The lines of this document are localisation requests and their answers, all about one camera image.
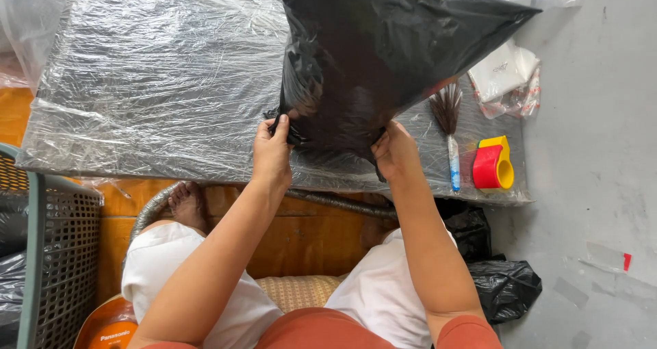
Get beige woven cushion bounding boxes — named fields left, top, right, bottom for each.
left=255, top=273, right=350, bottom=315

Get person's white shorts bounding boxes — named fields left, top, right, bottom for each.
left=121, top=221, right=459, bottom=349

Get person's left foot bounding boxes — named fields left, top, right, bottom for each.
left=167, top=181, right=209, bottom=234

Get orange round appliance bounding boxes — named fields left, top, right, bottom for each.
left=73, top=294, right=139, bottom=349

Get plastic-wrapped dark board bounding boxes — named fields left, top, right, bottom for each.
left=15, top=0, right=534, bottom=207

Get grey perforated plastic basket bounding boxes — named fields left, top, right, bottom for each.
left=0, top=143, right=104, bottom=349

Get person's left hand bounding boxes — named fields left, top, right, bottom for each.
left=252, top=114, right=295, bottom=188

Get small brown bristle brush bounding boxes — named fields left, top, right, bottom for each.
left=429, top=81, right=464, bottom=193

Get person's orange shirt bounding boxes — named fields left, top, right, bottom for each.
left=139, top=307, right=504, bottom=349

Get crumpled black plastic bag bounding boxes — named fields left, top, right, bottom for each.
left=436, top=198, right=543, bottom=326

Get white packet in clear wrap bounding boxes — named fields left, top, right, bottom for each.
left=467, top=38, right=543, bottom=120

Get clear tape strip red end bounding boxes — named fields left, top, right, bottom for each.
left=579, top=241, right=633, bottom=275

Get large black plastic bag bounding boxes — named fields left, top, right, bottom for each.
left=264, top=0, right=543, bottom=182

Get red and yellow tape dispenser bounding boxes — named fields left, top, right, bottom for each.
left=472, top=135, right=515, bottom=191

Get person's right hand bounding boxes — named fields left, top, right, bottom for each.
left=371, top=120, right=425, bottom=184

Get clear plastic bag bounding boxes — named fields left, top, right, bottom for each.
left=0, top=0, right=73, bottom=94

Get grey flexible hose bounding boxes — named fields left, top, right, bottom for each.
left=121, top=181, right=400, bottom=273

